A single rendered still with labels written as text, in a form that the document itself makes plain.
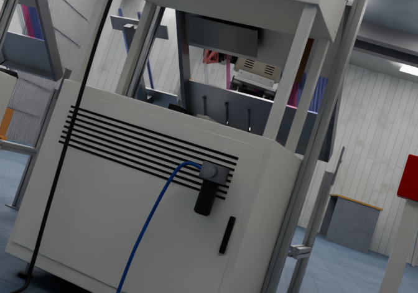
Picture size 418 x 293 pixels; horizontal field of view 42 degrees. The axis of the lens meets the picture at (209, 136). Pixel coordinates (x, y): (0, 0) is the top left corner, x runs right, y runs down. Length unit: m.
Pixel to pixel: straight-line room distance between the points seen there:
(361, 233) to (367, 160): 2.17
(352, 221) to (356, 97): 2.92
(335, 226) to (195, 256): 7.98
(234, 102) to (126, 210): 0.99
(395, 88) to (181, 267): 10.16
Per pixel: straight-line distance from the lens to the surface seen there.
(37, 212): 1.74
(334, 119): 2.22
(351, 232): 9.44
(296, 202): 1.85
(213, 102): 2.46
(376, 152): 11.23
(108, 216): 1.60
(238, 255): 1.46
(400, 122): 11.38
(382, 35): 8.81
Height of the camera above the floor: 0.49
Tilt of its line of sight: 3 degrees up
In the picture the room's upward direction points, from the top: 18 degrees clockwise
